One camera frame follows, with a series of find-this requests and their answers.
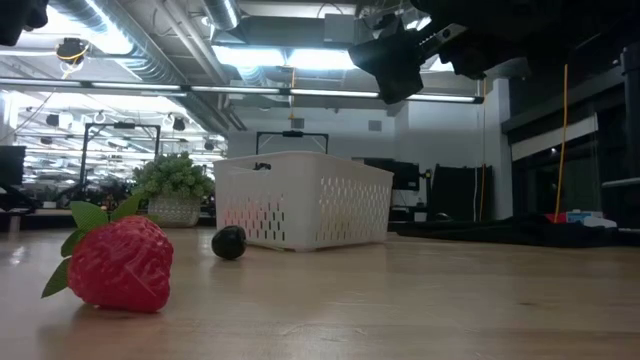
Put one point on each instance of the black background rig frame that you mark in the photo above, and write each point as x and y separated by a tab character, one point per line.
122	125

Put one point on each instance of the black monitor on arm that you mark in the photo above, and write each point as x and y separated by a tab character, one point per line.
407	175

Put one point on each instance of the red bin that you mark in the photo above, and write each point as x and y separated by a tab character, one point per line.
557	218

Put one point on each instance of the black background monitor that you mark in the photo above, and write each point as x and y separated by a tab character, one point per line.
12	165

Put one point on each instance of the red toy strawberry with leaves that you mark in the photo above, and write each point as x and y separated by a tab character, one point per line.
120	265

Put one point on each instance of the black upright panel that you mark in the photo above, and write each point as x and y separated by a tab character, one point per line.
460	190

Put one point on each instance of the grey wall vent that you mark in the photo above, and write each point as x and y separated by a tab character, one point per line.
375	125

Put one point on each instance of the blue box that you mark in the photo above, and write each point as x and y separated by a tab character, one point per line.
580	217

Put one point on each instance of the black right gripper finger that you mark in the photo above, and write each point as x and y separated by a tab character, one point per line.
395	65

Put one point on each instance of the long ceiling light bar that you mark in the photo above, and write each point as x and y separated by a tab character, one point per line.
135	86

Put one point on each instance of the black toy olive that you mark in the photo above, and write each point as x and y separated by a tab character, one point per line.
229	242

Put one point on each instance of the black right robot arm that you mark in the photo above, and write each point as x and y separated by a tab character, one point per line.
525	25

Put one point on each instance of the light green plant woven pot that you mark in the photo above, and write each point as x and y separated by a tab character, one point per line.
172	177

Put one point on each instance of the black aluminium table frame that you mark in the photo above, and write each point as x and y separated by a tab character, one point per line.
75	222

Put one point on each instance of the thin black frame stand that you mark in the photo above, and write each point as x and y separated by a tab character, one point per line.
292	133

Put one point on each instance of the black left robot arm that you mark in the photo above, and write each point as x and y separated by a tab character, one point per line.
20	17

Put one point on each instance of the white perforated plastic basket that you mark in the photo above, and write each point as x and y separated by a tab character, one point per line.
300	170

